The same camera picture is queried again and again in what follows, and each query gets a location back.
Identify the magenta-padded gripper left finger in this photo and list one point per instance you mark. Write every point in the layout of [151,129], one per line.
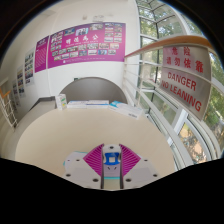
[78,171]

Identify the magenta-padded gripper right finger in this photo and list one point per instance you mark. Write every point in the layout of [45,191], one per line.
[143,171]

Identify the white power strip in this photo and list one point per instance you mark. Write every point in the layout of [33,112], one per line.
[68,157]

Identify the white railing with wooden handrail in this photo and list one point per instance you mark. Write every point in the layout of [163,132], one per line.
[160,115]

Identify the large white blue box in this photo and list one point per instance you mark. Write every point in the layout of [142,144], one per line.
[128,110]

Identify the flat white blue box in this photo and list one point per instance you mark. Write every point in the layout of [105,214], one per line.
[77,104]
[98,103]

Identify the small white green box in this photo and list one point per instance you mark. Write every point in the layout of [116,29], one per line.
[61,102]

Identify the small white stair railing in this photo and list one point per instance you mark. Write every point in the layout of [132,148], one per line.
[8,111]

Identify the green exit sign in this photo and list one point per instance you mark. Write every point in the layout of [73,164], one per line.
[77,78]

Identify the grey sign with red lettering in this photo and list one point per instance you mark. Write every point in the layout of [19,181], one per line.
[185,83]

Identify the narrow magenta text poster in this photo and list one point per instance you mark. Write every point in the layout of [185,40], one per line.
[41,55]

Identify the large magenta photo poster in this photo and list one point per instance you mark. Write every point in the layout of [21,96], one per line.
[86,45]

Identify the white photo wall panel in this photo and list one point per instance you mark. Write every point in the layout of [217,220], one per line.
[21,81]
[29,68]
[15,92]

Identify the white-framed glass window wall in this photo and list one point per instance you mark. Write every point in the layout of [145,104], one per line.
[150,26]

